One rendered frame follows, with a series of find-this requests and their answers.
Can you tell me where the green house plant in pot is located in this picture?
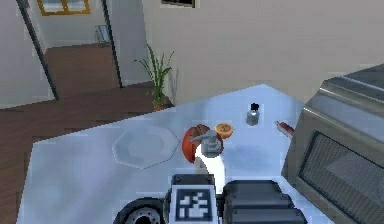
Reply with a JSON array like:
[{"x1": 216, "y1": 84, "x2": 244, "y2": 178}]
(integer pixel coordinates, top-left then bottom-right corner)
[{"x1": 134, "y1": 43, "x2": 176, "y2": 112}]

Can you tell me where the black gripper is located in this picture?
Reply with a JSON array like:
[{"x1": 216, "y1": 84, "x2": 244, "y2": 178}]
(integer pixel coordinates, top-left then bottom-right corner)
[{"x1": 112, "y1": 197, "x2": 167, "y2": 224}]

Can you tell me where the red and white utensil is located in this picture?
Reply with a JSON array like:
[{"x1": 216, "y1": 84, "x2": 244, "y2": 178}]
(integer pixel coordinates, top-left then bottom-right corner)
[{"x1": 274, "y1": 120, "x2": 296, "y2": 139}]

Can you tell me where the dark framed wall picture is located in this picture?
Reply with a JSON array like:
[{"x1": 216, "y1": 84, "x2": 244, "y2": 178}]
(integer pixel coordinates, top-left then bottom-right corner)
[{"x1": 160, "y1": 0, "x2": 196, "y2": 9}]

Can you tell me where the white soap dispenser bottle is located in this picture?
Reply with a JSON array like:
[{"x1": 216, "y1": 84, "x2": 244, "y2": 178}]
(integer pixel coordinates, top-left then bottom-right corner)
[{"x1": 191, "y1": 129, "x2": 227, "y2": 195}]

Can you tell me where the grey microwave oven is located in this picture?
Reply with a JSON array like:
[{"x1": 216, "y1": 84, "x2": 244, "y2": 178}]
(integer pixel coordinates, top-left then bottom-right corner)
[{"x1": 281, "y1": 63, "x2": 384, "y2": 224}]

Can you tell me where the red apple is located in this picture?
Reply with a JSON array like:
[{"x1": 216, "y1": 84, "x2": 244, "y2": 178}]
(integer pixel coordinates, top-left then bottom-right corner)
[{"x1": 181, "y1": 124, "x2": 224, "y2": 164}]

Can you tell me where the small grey shaker black cap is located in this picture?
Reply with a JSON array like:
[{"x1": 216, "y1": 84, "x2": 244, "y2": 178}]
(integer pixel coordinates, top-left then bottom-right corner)
[{"x1": 245, "y1": 102, "x2": 261, "y2": 127}]

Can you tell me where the clear glass plate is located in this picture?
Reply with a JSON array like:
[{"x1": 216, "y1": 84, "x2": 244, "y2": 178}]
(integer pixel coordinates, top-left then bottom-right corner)
[{"x1": 111, "y1": 125, "x2": 181, "y2": 170}]

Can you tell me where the yellow framed window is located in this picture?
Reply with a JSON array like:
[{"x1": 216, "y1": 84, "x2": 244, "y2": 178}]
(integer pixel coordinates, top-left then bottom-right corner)
[{"x1": 35, "y1": 0, "x2": 92, "y2": 17}]

